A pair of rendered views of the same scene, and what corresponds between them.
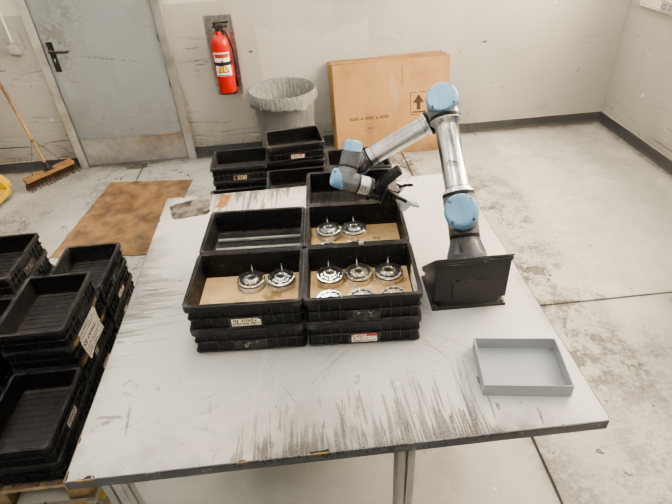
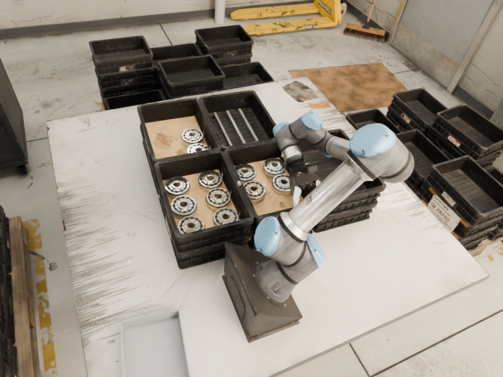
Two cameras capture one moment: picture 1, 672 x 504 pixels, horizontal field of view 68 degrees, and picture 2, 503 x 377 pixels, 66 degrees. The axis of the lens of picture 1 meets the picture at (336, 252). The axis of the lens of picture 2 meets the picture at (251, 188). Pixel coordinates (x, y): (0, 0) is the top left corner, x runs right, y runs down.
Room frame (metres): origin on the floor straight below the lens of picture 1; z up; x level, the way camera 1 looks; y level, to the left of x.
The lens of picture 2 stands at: (1.07, -1.07, 2.08)
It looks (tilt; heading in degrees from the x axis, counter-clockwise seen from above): 47 degrees down; 63
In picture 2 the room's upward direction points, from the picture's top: 8 degrees clockwise
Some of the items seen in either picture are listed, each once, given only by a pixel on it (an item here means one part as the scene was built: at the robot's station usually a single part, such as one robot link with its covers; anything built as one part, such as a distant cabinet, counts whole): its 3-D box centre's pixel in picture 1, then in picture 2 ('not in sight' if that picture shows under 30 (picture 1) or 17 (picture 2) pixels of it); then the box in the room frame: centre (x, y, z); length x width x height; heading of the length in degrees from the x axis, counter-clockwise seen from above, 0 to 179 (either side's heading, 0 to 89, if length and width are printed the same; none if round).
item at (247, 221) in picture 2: (360, 271); (201, 191); (1.36, -0.08, 0.92); 0.40 x 0.30 x 0.02; 89
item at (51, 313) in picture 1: (62, 337); (191, 96); (1.70, 1.32, 0.37); 0.40 x 0.30 x 0.45; 3
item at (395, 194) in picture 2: not in sight; (380, 182); (2.29, -0.10, 0.70); 0.33 x 0.23 x 0.01; 93
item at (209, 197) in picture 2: (358, 272); (218, 197); (1.43, -0.08, 0.86); 0.10 x 0.10 x 0.01
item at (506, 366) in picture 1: (520, 365); (155, 357); (1.06, -0.57, 0.73); 0.27 x 0.20 x 0.05; 84
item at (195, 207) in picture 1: (189, 207); (299, 90); (2.24, 0.74, 0.71); 0.22 x 0.19 x 0.01; 93
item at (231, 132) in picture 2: (257, 241); (238, 126); (1.66, 0.32, 0.87); 0.40 x 0.30 x 0.11; 89
